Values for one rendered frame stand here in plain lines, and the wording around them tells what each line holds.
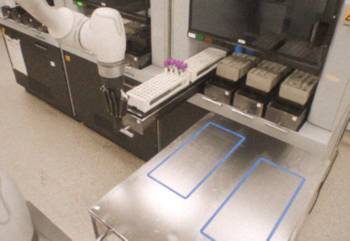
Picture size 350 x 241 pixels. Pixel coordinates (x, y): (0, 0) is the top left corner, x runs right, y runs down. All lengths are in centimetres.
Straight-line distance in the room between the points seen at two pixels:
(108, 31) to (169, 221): 56
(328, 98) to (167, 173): 71
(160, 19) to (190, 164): 86
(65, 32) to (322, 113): 100
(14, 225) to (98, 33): 56
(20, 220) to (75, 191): 122
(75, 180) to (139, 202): 129
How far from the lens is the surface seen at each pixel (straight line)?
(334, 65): 127
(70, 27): 104
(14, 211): 83
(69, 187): 209
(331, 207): 214
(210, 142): 105
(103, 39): 97
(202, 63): 146
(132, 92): 122
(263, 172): 98
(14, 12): 264
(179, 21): 153
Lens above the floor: 148
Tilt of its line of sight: 34 degrees down
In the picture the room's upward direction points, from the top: 1 degrees clockwise
